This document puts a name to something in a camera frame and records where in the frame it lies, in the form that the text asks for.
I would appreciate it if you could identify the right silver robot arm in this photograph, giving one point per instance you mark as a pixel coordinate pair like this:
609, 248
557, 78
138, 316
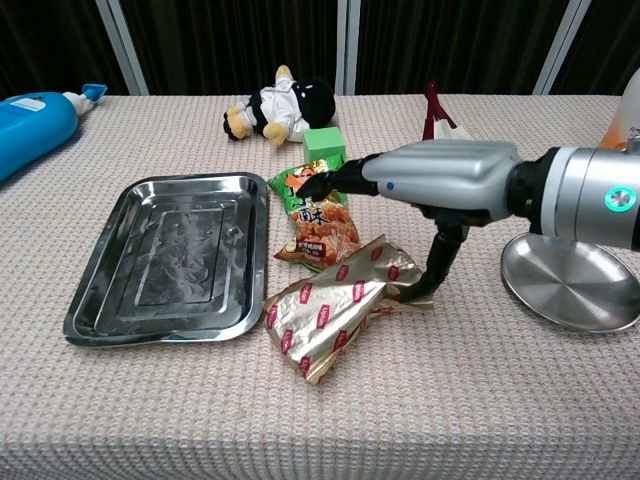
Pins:
580, 195

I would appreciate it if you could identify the grey partition frame post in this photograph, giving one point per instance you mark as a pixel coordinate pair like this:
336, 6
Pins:
122, 45
562, 47
348, 45

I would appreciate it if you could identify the pink woven tablecloth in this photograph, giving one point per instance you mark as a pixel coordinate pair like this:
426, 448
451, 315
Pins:
350, 425

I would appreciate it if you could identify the blue pump detergent bottle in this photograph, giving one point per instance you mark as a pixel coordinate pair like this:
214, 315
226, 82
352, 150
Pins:
30, 125

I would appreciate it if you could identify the black white plush doll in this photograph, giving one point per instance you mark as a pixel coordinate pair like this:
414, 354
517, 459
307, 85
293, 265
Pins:
290, 107

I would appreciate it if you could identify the green foam cube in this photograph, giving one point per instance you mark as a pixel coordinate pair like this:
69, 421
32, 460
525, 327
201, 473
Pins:
325, 142

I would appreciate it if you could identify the gold foil snack bag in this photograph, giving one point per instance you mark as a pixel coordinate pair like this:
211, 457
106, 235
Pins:
330, 310

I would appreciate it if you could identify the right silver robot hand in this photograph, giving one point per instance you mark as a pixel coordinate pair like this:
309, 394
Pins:
450, 172

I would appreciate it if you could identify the orange snack packet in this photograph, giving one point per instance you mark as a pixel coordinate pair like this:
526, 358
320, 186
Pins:
320, 230

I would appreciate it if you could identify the dark pleated curtain panel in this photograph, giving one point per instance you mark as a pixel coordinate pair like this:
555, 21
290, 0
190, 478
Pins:
450, 40
45, 40
235, 35
615, 35

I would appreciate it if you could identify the round steel plate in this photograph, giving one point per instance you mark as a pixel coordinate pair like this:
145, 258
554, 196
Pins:
570, 290

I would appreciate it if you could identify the red white folding fan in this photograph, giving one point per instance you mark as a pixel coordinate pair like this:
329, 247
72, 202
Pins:
436, 117

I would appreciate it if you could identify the rectangular steel tray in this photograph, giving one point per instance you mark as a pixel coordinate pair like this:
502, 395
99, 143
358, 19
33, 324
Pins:
170, 260

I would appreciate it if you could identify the orange drink bottle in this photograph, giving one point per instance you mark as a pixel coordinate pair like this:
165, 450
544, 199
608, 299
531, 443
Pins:
627, 115

